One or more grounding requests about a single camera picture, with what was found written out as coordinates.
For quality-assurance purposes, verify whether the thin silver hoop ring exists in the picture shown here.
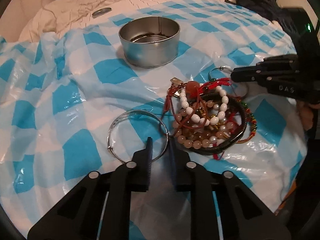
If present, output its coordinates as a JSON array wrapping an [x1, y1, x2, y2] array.
[[208, 65, 250, 98]]

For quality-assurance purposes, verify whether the silver wire bangle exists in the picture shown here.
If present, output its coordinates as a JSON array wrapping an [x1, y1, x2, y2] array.
[[106, 109, 170, 164]]

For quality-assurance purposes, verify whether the black clothing pile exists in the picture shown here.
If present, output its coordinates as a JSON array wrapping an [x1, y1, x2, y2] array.
[[235, 0, 297, 33]]

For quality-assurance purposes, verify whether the blue white checkered plastic sheet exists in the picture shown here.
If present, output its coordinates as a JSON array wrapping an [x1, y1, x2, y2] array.
[[1, 0, 295, 239]]

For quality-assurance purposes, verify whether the round silver metal tin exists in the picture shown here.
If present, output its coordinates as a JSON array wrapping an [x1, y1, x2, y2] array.
[[119, 16, 181, 68]]

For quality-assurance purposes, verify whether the pile of beaded bracelets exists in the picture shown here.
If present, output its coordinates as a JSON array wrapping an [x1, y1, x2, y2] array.
[[163, 77, 258, 160]]

